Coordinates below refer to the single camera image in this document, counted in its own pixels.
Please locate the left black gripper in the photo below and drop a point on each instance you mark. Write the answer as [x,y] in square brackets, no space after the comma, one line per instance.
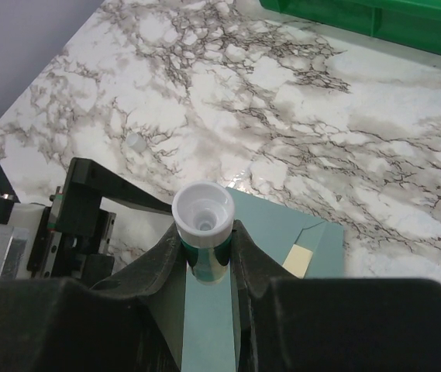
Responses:
[74,233]

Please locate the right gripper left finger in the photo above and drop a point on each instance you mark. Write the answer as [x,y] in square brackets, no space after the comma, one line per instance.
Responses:
[130,321]

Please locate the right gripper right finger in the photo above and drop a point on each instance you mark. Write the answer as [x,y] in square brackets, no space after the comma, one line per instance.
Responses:
[284,323]

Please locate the blue-grey envelope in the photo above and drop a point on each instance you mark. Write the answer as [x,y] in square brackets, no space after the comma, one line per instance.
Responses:
[209,341]

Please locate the white glue stick cap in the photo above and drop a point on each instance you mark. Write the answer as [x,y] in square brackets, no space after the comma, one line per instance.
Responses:
[136,142]

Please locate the green glue stick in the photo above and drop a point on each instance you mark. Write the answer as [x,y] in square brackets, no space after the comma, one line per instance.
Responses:
[203,213]

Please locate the green plastic crate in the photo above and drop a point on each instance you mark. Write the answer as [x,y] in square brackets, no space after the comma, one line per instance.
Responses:
[411,23]

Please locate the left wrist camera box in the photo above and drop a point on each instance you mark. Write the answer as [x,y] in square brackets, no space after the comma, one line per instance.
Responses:
[19,226]

